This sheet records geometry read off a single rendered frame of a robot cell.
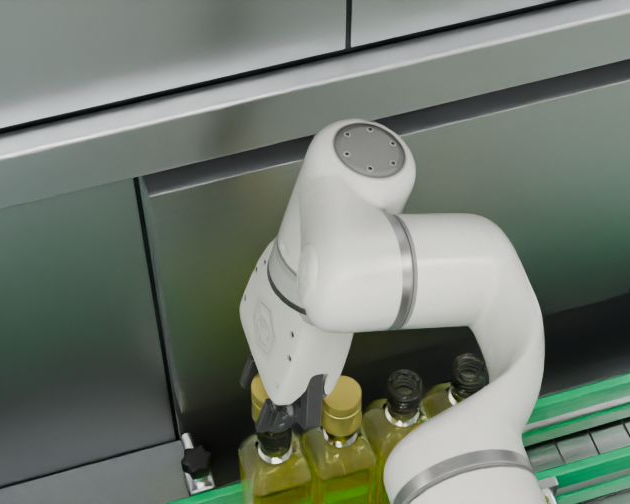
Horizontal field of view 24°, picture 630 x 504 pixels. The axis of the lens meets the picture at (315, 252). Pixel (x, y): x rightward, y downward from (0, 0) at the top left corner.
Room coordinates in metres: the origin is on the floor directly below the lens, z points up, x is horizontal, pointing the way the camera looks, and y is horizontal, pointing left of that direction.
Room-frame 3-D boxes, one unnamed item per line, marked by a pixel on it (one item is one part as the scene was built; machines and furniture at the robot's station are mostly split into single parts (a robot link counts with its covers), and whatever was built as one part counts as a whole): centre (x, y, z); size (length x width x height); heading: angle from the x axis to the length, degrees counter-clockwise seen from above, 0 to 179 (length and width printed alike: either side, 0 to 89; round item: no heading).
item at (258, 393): (0.59, 0.03, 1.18); 0.04 x 0.04 x 0.04
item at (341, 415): (0.61, -0.02, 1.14); 0.04 x 0.04 x 0.04
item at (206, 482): (0.64, 0.11, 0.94); 0.07 x 0.04 x 0.13; 17
